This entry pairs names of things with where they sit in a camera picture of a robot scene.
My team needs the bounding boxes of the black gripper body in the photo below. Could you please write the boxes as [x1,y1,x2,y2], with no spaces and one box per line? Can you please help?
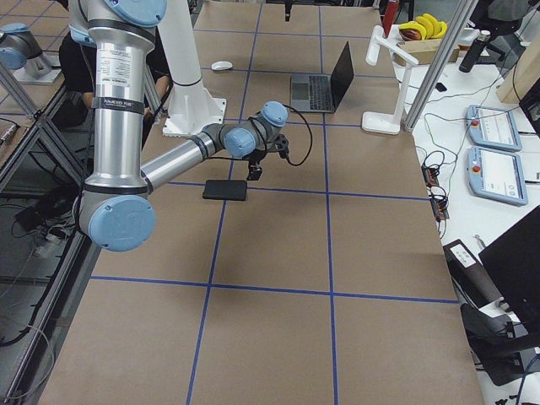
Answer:
[248,148,267,170]

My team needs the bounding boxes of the black mouse pad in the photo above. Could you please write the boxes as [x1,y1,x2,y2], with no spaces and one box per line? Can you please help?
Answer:
[202,180,247,201]

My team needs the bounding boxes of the grey laptop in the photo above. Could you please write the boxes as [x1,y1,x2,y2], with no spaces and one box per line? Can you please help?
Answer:
[290,41,354,113]

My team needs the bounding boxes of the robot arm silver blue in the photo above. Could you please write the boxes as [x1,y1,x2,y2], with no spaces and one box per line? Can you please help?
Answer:
[69,1,288,251]

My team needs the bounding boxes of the white computer mouse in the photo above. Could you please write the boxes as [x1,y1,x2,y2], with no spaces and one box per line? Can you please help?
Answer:
[211,61,233,72]

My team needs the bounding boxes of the red bottle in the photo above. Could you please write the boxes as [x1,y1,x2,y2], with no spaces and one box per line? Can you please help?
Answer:
[382,0,400,38]

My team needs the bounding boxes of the yellow bananas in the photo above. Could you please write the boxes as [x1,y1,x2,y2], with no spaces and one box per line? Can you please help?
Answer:
[398,13,448,41]

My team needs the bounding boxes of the cardboard box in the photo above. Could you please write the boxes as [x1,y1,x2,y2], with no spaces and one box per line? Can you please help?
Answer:
[393,39,460,66]

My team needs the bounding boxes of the black water bottle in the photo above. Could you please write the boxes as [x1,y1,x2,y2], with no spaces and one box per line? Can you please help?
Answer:
[459,30,491,73]

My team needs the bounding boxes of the near blue teach pendant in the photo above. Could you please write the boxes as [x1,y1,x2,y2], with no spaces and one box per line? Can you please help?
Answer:
[467,146,528,206]

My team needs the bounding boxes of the blue teach pendant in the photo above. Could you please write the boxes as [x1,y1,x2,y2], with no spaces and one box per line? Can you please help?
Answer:
[467,146,528,206]
[465,105,522,152]

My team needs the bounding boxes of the far blue teach pendant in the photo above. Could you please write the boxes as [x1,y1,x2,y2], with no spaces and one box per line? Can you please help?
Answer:
[465,105,522,152]

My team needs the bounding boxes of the black monitor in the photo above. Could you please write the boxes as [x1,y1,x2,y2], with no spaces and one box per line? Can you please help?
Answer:
[480,208,539,332]

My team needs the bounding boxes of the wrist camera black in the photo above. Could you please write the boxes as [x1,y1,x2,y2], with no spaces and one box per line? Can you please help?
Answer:
[269,134,289,159]

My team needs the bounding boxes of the white camera post with base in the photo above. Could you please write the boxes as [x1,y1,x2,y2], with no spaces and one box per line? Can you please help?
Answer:
[158,1,227,137]

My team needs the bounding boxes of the aluminium frame post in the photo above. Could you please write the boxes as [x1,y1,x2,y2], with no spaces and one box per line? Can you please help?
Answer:
[402,0,478,132]

